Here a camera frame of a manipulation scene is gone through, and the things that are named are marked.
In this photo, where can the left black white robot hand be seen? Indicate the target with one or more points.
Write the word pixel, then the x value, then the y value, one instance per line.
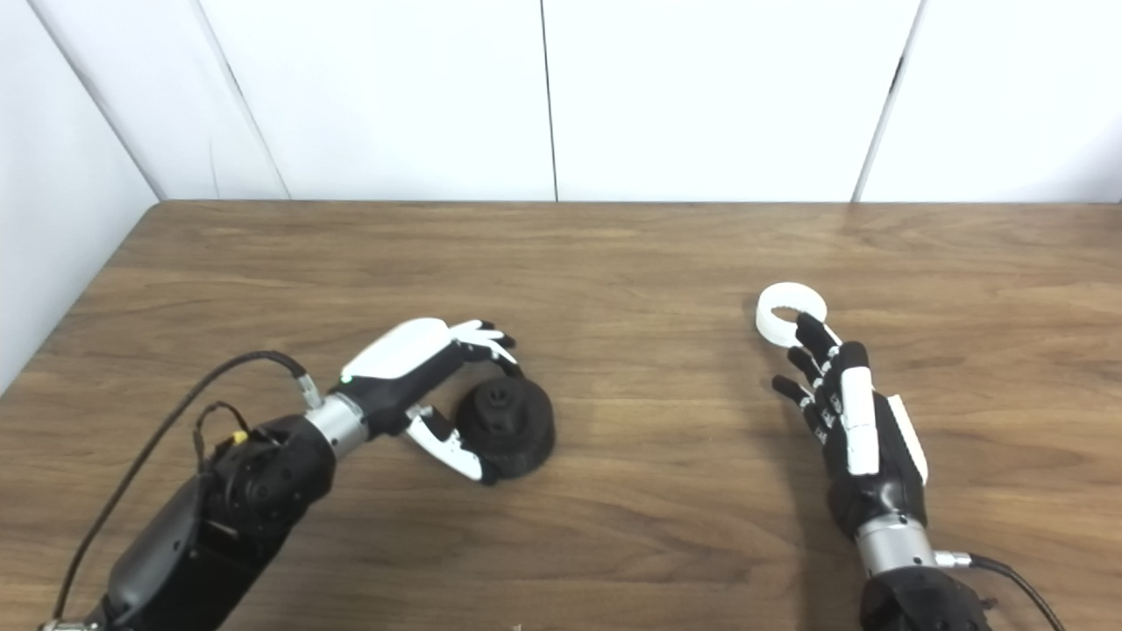
pixel 399 355

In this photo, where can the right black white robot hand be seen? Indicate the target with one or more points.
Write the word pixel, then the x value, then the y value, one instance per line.
pixel 863 421

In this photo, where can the round black part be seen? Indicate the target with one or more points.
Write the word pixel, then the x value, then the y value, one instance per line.
pixel 521 443

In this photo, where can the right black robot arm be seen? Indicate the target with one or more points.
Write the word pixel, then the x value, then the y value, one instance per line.
pixel 916 600

